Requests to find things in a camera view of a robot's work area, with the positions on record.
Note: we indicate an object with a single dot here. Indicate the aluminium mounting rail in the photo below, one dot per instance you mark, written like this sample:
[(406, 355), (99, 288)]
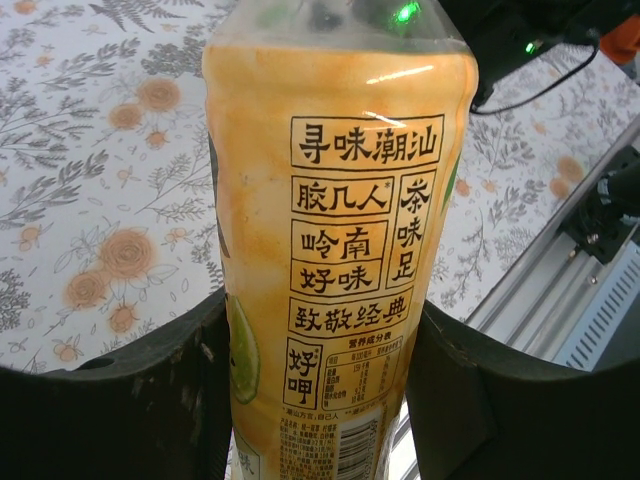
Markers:
[(540, 300)]

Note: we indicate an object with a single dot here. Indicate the floral tablecloth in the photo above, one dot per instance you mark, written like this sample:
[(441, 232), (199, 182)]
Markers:
[(100, 175)]

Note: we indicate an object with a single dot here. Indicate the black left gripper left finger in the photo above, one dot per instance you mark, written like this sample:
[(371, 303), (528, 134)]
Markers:
[(100, 425)]

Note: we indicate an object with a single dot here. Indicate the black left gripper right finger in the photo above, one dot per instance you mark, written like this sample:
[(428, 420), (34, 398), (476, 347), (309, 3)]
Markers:
[(525, 425)]

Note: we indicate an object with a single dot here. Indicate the yellow label tea bottle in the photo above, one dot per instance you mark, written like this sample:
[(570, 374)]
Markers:
[(340, 240)]

